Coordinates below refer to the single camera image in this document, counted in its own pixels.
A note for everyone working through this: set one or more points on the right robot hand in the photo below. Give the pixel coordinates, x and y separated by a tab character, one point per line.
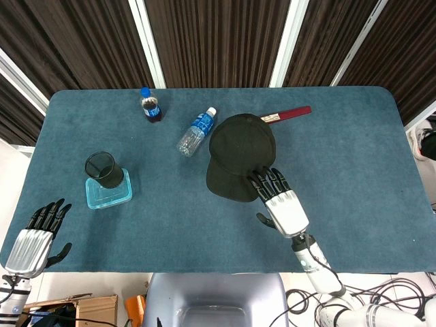
284	210

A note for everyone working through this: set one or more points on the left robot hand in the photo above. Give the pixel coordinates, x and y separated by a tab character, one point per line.
29	250

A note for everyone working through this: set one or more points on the black baseball cap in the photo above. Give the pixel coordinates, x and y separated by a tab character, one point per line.
240	156

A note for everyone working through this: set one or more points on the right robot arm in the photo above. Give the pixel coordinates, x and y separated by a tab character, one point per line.
340	299

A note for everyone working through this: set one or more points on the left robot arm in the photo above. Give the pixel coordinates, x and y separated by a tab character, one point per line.
12	299

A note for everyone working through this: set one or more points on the blue table mat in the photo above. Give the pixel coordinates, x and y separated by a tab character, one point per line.
218	218

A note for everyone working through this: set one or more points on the brown cardboard box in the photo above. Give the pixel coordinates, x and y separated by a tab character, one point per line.
92	308

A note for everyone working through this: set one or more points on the dark red folding fan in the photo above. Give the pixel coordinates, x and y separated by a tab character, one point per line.
289	113

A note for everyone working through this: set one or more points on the clear blue plastic container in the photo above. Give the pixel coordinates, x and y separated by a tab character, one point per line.
109	195

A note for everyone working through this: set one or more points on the black mesh pen cup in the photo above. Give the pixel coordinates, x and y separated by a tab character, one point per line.
104	170

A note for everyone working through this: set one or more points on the grey robot torso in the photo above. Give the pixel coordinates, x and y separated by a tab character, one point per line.
214	299

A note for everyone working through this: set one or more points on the clear empty water bottle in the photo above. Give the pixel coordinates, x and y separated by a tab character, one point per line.
197	132

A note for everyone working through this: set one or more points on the orange object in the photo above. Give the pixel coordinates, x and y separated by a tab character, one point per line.
135	308

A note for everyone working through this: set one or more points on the black white object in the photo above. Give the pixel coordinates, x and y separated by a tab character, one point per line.
424	138

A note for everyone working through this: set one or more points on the dark cola bottle blue cap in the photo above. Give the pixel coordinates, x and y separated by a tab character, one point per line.
151	108

